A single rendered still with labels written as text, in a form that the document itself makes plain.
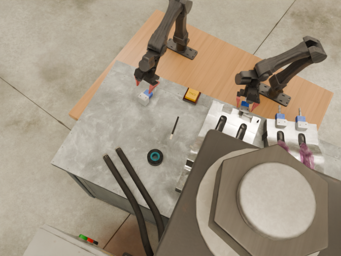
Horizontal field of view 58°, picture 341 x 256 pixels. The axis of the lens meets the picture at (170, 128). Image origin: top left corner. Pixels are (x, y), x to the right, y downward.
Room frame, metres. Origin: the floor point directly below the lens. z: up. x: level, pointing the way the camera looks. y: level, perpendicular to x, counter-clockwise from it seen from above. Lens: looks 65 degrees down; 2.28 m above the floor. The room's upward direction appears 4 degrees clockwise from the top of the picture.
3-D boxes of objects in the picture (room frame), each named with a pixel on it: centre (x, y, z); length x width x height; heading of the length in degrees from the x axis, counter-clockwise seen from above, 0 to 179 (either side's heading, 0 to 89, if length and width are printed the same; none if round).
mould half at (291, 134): (0.50, -0.62, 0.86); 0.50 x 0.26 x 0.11; 177
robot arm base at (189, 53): (1.22, -0.03, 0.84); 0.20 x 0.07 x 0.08; 63
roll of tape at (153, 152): (0.51, 0.07, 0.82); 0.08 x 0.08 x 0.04
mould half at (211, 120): (0.55, -0.25, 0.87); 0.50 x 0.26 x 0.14; 160
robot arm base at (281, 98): (0.94, -0.56, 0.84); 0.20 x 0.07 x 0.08; 63
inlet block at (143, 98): (0.88, 0.13, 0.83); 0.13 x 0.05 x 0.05; 147
